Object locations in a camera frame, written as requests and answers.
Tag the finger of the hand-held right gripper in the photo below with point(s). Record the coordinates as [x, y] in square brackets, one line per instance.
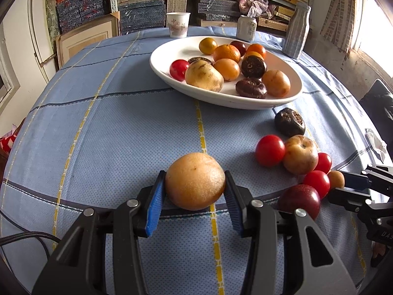
[347, 197]
[356, 180]

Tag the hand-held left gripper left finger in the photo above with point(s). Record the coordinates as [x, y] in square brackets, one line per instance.
[155, 202]

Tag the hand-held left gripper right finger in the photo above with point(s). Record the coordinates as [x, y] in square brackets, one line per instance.
[232, 202]

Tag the tiny orange kumquat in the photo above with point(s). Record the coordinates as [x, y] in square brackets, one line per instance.
[335, 180]

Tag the large golden passion fruit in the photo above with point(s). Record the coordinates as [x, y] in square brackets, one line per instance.
[195, 181]

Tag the dark brown water chestnut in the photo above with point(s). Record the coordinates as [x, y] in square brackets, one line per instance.
[251, 88]
[253, 66]
[289, 122]
[199, 59]

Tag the yellow spotted pear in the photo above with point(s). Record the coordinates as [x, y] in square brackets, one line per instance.
[204, 76]

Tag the red tomato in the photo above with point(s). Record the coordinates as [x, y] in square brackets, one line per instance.
[270, 150]
[179, 69]
[316, 182]
[324, 163]

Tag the white oval plate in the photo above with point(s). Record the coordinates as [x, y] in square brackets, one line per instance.
[162, 58]

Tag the smooth orange tangerine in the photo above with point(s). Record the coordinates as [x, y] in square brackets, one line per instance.
[258, 49]

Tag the orange yellow tomato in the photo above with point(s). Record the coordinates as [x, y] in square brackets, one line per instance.
[208, 45]

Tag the person's right hand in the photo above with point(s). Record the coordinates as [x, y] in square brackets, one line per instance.
[379, 252]

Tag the crumpled white paper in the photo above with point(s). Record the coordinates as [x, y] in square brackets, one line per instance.
[376, 143]

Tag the red plum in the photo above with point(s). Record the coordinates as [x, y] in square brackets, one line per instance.
[299, 201]

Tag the brown spotted apple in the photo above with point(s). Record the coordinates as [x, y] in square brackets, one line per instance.
[300, 155]

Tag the blue checked tablecloth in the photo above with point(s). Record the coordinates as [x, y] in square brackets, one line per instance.
[122, 129]

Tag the yellow passion fruit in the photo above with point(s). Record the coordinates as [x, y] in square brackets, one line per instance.
[275, 83]

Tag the small orange round apricot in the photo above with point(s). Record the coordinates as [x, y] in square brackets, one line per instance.
[226, 69]

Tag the orange mandarin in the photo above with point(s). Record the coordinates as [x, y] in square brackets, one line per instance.
[227, 53]

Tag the dark purple plum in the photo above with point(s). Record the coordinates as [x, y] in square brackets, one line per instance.
[239, 46]

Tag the red patterned cloth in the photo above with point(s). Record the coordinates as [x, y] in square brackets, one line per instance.
[7, 143]

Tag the bright side window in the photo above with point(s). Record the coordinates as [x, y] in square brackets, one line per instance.
[377, 21]

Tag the silver metal bottle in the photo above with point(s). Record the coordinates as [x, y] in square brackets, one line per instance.
[296, 30]

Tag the white drink can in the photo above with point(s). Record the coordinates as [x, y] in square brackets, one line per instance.
[246, 27]

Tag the white paper cup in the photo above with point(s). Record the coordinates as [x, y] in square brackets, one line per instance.
[178, 24]

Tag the stack of blue patterned boxes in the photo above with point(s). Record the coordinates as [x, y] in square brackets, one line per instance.
[70, 15]
[141, 15]
[215, 7]

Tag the pink cloth bag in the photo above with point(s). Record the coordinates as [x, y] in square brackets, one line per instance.
[251, 4]

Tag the white metal shelving unit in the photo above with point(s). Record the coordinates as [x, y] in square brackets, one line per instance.
[114, 6]

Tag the green marbled panel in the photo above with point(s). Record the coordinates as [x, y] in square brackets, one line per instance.
[51, 9]

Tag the wooden picture frame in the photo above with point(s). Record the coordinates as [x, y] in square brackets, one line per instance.
[89, 40]

